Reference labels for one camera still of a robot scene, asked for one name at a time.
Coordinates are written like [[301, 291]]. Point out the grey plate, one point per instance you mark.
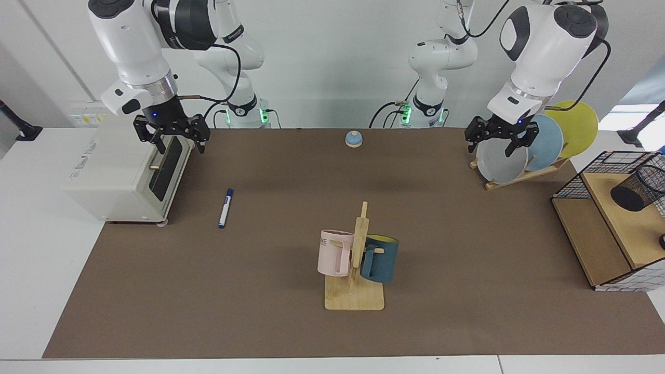
[[499, 166]]

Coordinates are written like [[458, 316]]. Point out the black clamp stand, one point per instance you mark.
[[631, 136], [23, 130]]

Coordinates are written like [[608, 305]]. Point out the pink mug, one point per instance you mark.
[[332, 254]]

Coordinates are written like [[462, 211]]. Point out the small blue round bell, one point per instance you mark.
[[353, 138]]

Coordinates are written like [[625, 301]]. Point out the blue and white marker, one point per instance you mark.
[[225, 210]]

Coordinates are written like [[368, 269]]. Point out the light blue plate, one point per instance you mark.
[[545, 143]]

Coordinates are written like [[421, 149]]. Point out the yellow plate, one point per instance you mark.
[[579, 127]]

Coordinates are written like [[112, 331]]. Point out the dark blue mug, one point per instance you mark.
[[383, 262]]

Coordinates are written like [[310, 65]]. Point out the wooden plate rack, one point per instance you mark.
[[519, 177]]

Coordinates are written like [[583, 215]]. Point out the pale toaster oven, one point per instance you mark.
[[114, 176]]

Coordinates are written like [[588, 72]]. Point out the wooden cup stand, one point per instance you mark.
[[356, 298]]

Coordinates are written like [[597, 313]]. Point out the brown table cloth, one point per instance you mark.
[[260, 291]]

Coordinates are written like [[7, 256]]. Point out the black mesh pen holder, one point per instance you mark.
[[631, 197]]

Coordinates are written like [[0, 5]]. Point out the white wall socket box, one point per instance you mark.
[[83, 118]]

